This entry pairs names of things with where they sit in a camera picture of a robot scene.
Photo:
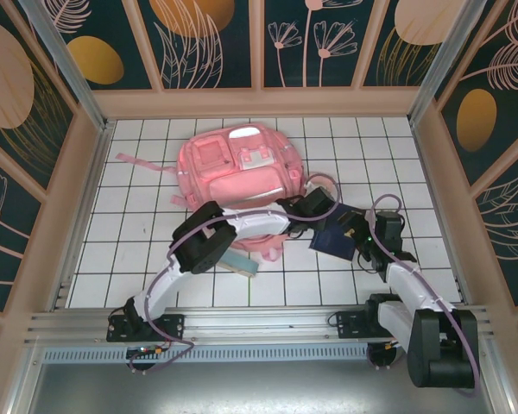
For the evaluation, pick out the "small green circuit board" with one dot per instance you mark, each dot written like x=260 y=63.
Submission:
x=144 y=351

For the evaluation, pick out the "aluminium corner post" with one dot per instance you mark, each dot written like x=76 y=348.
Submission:
x=75 y=73
x=447 y=64

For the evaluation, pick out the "aluminium side rail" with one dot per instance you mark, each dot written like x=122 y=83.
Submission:
x=84 y=215
x=437 y=215

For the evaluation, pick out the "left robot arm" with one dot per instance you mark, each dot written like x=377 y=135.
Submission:
x=259 y=222

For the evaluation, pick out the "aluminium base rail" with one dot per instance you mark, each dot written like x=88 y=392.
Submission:
x=263 y=321

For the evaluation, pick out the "pink backpack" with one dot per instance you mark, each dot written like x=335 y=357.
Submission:
x=233 y=172

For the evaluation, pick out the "grey metal sheet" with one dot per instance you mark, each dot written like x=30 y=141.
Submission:
x=263 y=392

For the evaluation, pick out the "light blue book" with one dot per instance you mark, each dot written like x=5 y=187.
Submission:
x=241 y=264

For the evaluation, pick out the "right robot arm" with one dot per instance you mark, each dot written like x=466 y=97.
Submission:
x=408 y=284

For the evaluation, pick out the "dark blue book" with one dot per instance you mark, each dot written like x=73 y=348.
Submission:
x=332 y=241

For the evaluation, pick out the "dark floral wall panel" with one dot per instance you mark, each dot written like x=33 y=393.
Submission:
x=224 y=64
x=4 y=241
x=8 y=64
x=509 y=228
x=302 y=64
x=397 y=64
x=125 y=43
x=500 y=86

